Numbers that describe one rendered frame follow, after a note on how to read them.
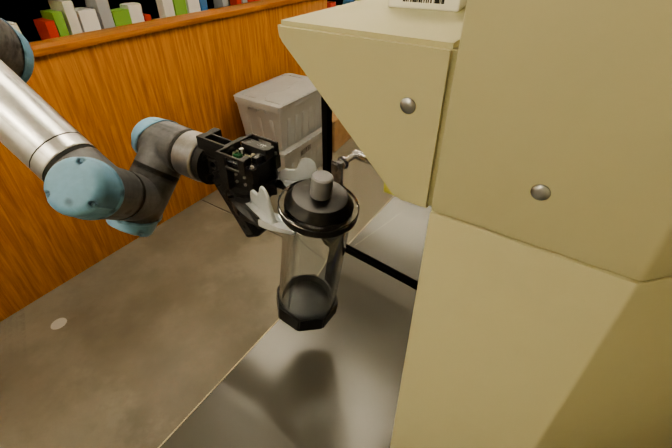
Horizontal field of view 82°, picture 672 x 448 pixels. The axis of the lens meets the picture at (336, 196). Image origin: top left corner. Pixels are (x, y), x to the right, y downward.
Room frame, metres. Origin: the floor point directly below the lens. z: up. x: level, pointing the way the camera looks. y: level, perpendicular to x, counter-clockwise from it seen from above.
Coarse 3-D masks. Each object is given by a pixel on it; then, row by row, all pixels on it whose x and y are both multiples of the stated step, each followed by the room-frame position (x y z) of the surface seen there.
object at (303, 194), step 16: (320, 176) 0.41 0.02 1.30; (288, 192) 0.43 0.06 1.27; (304, 192) 0.42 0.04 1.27; (320, 192) 0.40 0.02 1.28; (336, 192) 0.43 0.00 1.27; (288, 208) 0.40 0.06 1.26; (304, 208) 0.39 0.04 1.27; (320, 208) 0.39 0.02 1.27; (336, 208) 0.39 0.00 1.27; (352, 208) 0.41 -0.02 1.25; (320, 224) 0.38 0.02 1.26
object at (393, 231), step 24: (336, 120) 0.63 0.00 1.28; (336, 144) 0.63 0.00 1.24; (360, 168) 0.60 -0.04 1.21; (360, 192) 0.60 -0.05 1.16; (384, 192) 0.56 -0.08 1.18; (360, 216) 0.60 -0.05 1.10; (384, 216) 0.56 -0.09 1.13; (408, 216) 0.53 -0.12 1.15; (360, 240) 0.59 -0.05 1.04; (384, 240) 0.56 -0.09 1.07; (408, 240) 0.53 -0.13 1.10; (408, 264) 0.52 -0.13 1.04
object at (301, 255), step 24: (288, 216) 0.39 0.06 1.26; (288, 240) 0.39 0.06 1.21; (312, 240) 0.38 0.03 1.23; (336, 240) 0.39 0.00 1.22; (288, 264) 0.39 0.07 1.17; (312, 264) 0.38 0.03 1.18; (336, 264) 0.39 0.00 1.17; (288, 288) 0.40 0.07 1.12; (312, 288) 0.38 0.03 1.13; (336, 288) 0.41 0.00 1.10; (288, 312) 0.40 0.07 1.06; (312, 312) 0.39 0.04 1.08
